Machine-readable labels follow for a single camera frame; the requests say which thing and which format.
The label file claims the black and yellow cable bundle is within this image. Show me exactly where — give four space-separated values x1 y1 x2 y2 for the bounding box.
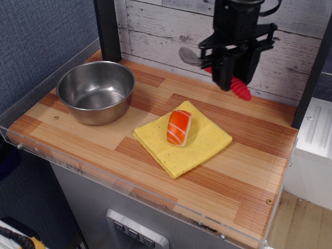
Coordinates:
0 225 46 249

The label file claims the salmon nigiri sushi toy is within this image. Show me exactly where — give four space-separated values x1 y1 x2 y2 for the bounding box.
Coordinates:
167 110 192 146

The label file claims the yellow folded cloth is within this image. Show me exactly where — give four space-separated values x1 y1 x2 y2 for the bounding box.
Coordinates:
133 101 232 179

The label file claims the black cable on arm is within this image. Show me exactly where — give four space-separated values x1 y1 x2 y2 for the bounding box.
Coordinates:
259 0 283 18

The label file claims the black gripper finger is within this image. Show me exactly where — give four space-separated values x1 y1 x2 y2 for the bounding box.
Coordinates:
233 50 260 85
212 56 236 91

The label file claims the grey cabinet with button panel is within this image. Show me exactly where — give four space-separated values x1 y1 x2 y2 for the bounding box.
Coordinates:
51 163 236 248

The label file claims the black vertical post right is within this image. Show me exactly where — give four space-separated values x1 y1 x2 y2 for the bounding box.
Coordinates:
291 16 331 129

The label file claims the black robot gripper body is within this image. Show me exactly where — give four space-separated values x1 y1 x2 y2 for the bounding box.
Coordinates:
199 1 277 68

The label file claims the black vertical post left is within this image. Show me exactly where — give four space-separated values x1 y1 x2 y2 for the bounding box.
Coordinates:
93 0 122 62

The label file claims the clear acrylic table guard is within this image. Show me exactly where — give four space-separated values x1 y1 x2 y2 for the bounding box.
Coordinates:
0 37 298 249

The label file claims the stainless steel bowl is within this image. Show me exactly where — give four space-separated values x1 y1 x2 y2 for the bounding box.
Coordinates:
56 61 135 126

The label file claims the metal spoon with red handle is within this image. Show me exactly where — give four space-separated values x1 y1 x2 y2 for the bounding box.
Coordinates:
178 47 252 101

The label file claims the black vertical post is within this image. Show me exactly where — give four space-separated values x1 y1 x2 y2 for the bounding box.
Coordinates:
291 16 331 129
93 0 122 62

